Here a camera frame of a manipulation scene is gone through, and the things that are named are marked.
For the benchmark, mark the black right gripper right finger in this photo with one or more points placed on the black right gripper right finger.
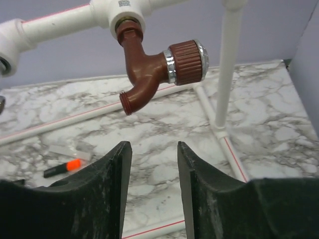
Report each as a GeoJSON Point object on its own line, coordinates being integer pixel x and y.
{"type": "Point", "coordinates": [217, 206]}

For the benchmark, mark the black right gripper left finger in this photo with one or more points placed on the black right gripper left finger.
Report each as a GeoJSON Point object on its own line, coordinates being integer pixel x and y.
{"type": "Point", "coordinates": [89, 204]}

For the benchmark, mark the brown faucet chrome knob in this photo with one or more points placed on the brown faucet chrome knob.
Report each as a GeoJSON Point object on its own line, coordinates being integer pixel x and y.
{"type": "Point", "coordinates": [181, 64]}

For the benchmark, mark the orange capped black marker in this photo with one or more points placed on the orange capped black marker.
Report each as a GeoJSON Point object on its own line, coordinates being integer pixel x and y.
{"type": "Point", "coordinates": [62, 168]}

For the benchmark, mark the clear plastic bag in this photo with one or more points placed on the clear plastic bag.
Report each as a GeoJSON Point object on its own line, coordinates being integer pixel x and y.
{"type": "Point", "coordinates": [69, 152]}

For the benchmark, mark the white PVC pipe frame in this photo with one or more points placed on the white PVC pipe frame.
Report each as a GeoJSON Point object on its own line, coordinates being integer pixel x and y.
{"type": "Point", "coordinates": [17, 36]}

